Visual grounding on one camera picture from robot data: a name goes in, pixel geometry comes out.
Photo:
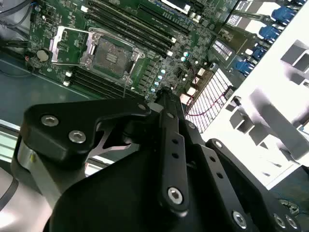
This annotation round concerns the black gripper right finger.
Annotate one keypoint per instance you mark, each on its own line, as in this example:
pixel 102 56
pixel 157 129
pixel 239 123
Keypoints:
pixel 241 181

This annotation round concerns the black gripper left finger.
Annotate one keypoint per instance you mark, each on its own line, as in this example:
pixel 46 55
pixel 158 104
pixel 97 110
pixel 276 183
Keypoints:
pixel 36 142

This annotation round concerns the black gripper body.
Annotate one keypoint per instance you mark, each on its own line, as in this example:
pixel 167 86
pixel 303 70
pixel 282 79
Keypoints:
pixel 116 198

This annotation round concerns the metal socket cover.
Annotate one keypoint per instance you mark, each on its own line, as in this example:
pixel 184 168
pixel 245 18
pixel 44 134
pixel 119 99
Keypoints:
pixel 55 44

